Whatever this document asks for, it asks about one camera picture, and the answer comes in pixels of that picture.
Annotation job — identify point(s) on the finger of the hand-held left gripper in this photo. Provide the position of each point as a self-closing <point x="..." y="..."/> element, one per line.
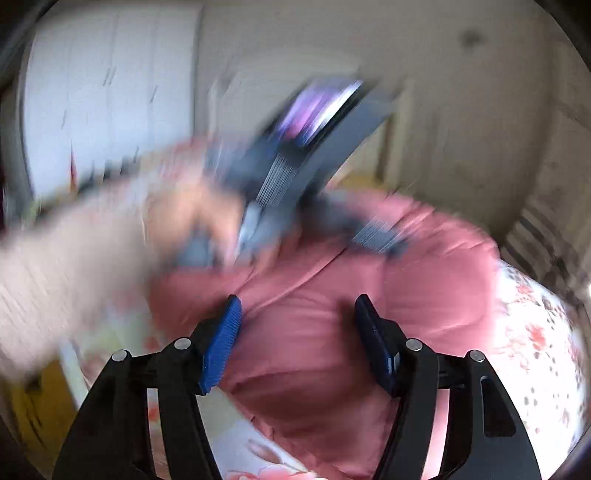
<point x="369" y="230"/>

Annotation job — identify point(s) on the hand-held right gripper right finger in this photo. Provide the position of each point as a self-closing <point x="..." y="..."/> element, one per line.
<point x="375" y="341"/>

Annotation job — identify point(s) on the person's left forearm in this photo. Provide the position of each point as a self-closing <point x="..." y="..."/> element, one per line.
<point x="78" y="277"/>

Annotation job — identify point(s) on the white wardrobe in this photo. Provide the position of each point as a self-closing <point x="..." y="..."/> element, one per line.
<point x="111" y="92"/>

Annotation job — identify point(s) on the floral bed sheet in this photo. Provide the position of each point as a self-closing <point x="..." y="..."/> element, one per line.
<point x="540" y="350"/>

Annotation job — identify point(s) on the person's left hand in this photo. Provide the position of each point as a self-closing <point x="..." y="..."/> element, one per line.
<point x="203" y="217"/>

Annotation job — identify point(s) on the pink puffer jacket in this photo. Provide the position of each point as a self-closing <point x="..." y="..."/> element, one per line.
<point x="318" y="323"/>

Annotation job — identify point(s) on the striped cloth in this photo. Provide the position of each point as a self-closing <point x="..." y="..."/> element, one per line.
<point x="545" y="249"/>

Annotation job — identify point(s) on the yellow cloth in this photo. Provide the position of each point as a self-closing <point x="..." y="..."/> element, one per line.
<point x="37" y="410"/>

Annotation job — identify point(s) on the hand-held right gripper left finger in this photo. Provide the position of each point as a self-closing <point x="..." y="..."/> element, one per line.
<point x="222" y="339"/>

